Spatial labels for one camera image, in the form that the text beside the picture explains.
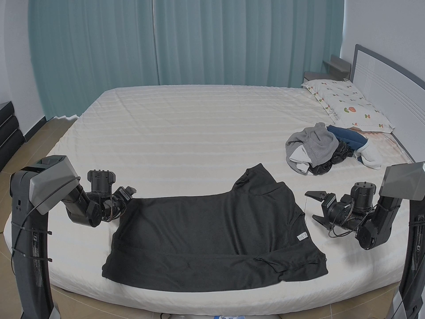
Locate black T-shirt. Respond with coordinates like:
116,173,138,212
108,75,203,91
101,164,328,292

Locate pile of clothes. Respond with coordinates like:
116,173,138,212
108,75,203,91
286,123,382,177

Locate black cable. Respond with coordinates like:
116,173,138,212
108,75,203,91
11,176,81,272
328,226,361,239

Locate grey bedside table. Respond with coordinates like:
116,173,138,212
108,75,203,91
303,54,352,82

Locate black chest of drawers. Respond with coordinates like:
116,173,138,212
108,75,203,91
0,102,25,173

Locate bed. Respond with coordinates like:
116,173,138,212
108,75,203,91
3,43,425,303

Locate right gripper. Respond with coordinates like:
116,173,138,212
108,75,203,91
305,191,353,230

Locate blue-green curtain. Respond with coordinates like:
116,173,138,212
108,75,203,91
28,0,344,120

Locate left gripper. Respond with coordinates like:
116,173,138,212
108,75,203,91
101,186,137,221

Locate white printed pillow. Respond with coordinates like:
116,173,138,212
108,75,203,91
301,78,396,134

